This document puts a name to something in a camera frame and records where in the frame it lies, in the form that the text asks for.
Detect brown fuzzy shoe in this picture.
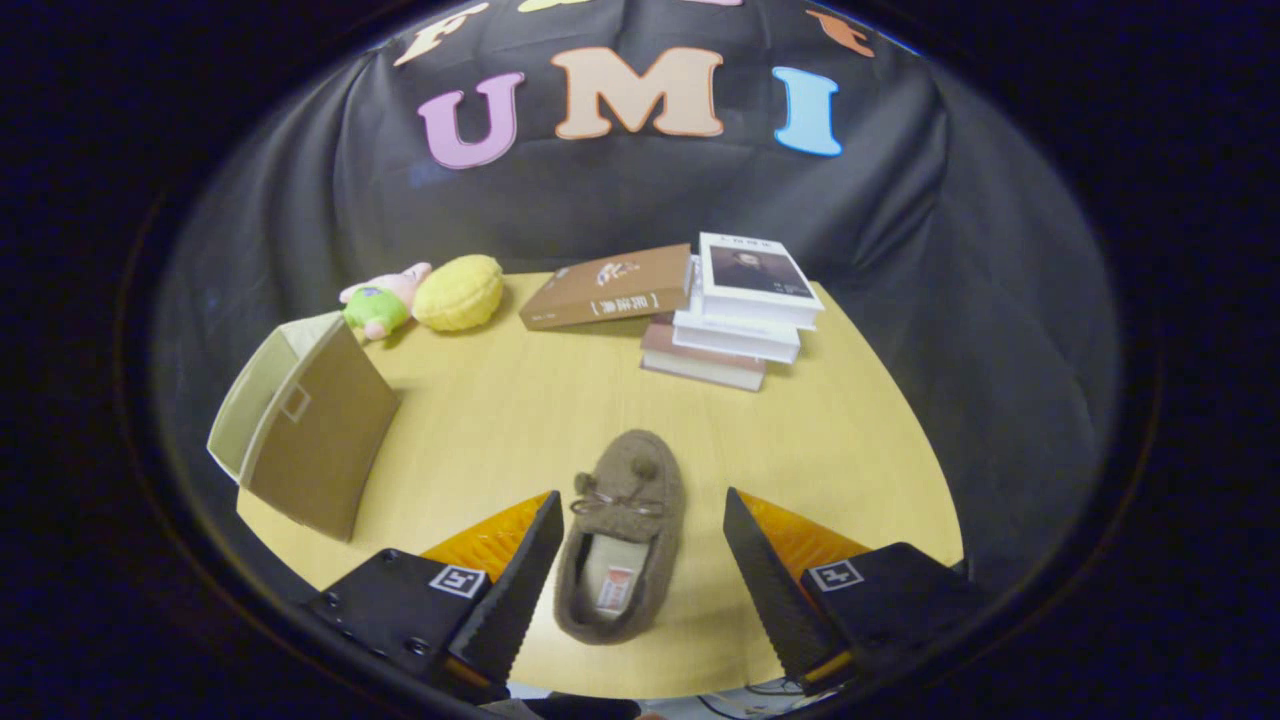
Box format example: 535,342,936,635
553,429,687,645

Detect beige fabric storage box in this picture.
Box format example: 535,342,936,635
207,312,401,542

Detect pink plush toy green shorts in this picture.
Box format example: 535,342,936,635
339,262,433,343

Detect yellow round plush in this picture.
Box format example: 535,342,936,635
412,254,504,333

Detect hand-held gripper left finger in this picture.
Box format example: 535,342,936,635
305,490,566,701

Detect pinkish brown book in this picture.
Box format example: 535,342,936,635
640,318,768,392

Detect black backdrop cloth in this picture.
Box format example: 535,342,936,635
150,0,1121,601

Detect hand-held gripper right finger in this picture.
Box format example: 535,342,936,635
722,487,986,696

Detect white book with portrait cover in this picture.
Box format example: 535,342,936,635
697,232,826,331

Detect plain white book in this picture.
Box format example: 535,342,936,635
672,300,801,365

